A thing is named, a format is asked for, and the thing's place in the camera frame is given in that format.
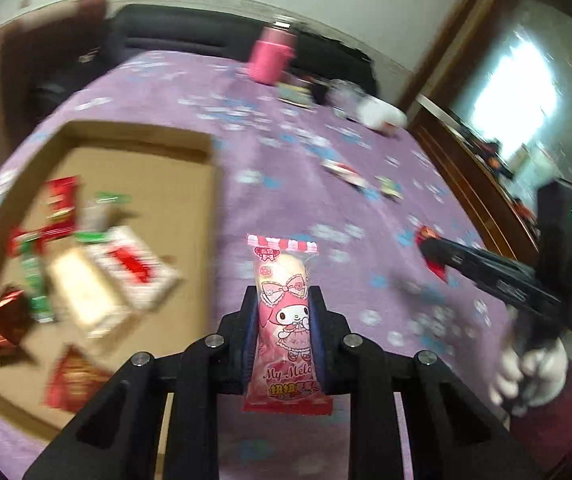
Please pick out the pink cartoon snack packet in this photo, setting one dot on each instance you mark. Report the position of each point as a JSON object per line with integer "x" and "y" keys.
{"x": 283, "y": 290}

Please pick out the cream wafer packet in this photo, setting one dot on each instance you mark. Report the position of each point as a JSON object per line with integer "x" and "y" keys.
{"x": 86, "y": 297}

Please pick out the small green white candy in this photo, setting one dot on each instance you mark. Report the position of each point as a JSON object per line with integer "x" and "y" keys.
{"x": 390, "y": 187}

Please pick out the glass window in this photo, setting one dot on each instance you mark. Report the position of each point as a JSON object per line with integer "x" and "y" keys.
{"x": 510, "y": 90}

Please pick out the pink thermos with knitted sleeve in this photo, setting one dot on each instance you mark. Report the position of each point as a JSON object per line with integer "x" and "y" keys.
{"x": 271, "y": 55}

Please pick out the wooden cabinet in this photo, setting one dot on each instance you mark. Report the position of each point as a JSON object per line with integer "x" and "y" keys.
{"x": 465, "y": 170}

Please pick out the white plastic jar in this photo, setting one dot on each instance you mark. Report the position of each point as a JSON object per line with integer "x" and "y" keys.
{"x": 380, "y": 112}

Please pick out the small red candy packet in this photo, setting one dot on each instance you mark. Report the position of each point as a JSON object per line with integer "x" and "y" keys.
{"x": 28, "y": 239}

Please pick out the clear green-edged snack packet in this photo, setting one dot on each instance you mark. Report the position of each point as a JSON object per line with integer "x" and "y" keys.
{"x": 102, "y": 212}

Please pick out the white red striped snack packet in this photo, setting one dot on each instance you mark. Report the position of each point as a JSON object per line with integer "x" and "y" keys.
{"x": 133, "y": 265}
{"x": 342, "y": 171}

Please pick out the small red triangular packet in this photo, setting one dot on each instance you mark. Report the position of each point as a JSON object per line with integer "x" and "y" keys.
{"x": 425, "y": 237}

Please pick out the person's right hand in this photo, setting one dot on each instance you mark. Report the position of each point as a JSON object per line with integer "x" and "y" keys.
{"x": 540, "y": 375}

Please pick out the clear plastic cup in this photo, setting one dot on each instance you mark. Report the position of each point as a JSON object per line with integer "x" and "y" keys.
{"x": 344, "y": 97}

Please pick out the brown chair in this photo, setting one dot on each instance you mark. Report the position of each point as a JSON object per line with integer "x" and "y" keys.
{"x": 46, "y": 45}

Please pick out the wooden door frame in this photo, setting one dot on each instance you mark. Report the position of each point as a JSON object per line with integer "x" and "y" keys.
{"x": 455, "y": 30}

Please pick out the cardboard box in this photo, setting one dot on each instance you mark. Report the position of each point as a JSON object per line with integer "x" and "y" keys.
{"x": 166, "y": 180}

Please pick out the black sofa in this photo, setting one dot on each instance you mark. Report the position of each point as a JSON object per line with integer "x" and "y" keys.
{"x": 191, "y": 30}

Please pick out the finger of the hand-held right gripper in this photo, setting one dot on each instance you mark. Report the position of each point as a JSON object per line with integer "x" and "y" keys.
{"x": 470, "y": 275}
{"x": 465, "y": 252}

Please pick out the person's right forearm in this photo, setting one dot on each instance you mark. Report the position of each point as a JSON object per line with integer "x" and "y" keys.
{"x": 550, "y": 435}

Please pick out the dark red foil packet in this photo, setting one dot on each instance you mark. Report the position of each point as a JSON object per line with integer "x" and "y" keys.
{"x": 6, "y": 322}
{"x": 73, "y": 380}

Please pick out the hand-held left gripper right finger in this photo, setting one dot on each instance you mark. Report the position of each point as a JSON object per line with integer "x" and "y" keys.
{"x": 317, "y": 330}

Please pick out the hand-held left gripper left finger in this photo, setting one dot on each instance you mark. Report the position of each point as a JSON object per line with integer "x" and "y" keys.
{"x": 251, "y": 325}

